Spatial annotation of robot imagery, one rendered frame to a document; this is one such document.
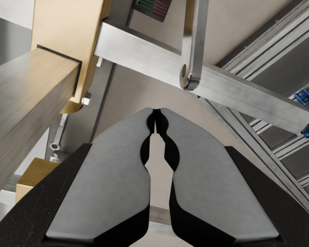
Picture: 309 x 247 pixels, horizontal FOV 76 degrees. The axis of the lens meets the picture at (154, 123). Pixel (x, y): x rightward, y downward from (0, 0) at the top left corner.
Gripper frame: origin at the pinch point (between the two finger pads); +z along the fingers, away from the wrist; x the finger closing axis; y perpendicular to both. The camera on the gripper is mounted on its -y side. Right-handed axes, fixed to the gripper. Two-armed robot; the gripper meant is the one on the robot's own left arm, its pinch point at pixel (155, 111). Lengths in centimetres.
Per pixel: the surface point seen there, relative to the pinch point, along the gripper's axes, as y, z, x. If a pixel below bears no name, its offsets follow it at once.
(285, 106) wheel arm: 3.7, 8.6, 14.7
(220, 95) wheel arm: 2.7, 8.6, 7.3
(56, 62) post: -1.0, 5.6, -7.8
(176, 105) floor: 47, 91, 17
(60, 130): 16.0, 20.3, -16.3
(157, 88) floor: 37, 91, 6
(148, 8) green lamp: -4.3, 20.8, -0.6
